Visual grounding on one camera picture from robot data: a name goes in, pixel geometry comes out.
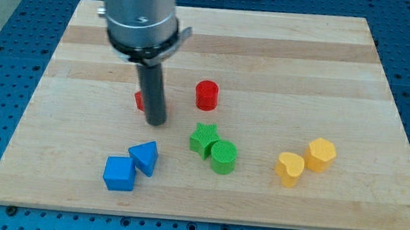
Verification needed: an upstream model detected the wooden board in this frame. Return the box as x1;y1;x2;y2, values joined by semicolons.
0;0;410;230

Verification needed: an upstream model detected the green cylinder block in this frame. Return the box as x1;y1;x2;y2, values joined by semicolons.
211;140;238;175

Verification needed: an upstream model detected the red cylinder block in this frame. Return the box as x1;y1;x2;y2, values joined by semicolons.
195;80;219;111

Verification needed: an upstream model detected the red star block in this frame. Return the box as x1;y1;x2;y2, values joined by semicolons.
134;91;145;111

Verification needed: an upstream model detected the yellow heart block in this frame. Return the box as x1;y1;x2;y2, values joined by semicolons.
274;152;305;188

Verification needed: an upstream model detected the blue triangle block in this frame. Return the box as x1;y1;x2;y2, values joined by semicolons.
128;141;159;177

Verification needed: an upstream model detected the blue cube block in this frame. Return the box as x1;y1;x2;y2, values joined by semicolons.
103;156;136;191

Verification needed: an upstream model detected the green star block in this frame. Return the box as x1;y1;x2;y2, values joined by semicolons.
189;122;221;160

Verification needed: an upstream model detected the yellow hexagon block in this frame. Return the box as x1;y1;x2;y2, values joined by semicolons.
304;138;337;173

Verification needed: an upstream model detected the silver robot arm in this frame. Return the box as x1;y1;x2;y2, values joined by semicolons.
98;0;192;126

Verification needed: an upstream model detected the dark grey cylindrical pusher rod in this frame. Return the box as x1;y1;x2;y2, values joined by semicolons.
136;64;167;126

